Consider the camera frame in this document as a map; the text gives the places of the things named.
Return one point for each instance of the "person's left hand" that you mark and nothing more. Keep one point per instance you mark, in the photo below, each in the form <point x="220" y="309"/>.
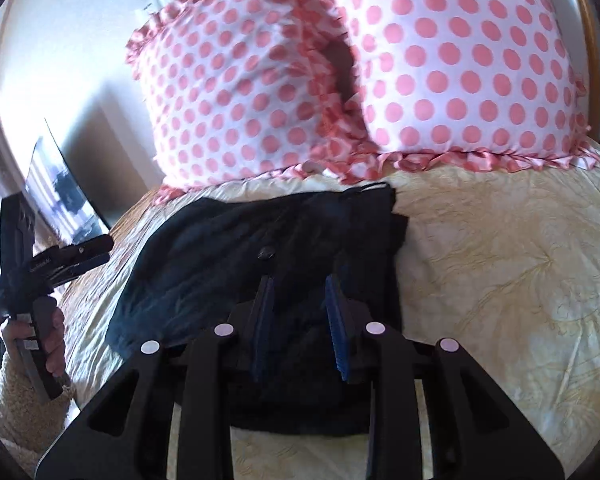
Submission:
<point x="57" y="340"/>

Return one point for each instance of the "white wall socket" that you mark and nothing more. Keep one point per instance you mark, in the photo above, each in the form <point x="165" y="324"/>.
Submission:
<point x="148" y="7"/>

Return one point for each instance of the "bed with cream patterned sheet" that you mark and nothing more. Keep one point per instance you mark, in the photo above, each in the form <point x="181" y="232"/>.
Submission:
<point x="505" y="285"/>

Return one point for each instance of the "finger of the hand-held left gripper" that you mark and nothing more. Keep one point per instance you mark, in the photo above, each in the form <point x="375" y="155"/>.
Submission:
<point x="87" y="246"/>
<point x="80" y="267"/>

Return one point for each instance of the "black pants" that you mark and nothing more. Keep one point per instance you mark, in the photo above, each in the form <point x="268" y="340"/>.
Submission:
<point x="205" y="260"/>

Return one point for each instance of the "person's left forearm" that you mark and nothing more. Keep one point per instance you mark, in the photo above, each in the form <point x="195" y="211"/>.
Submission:
<point x="20" y="410"/>

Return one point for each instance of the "pink polka dot ruffled pillow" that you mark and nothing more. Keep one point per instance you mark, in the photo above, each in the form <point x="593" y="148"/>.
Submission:
<point x="230" y="85"/>
<point x="455" y="60"/>

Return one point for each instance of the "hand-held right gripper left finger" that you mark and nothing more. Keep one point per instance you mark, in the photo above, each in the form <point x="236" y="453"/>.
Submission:
<point x="262" y="330"/>

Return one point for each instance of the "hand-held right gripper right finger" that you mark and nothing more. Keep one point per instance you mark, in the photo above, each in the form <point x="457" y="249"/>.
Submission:
<point x="337" y="330"/>

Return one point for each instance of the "black flat screen television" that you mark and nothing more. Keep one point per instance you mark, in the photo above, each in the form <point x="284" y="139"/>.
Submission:
<point x="65" y="190"/>

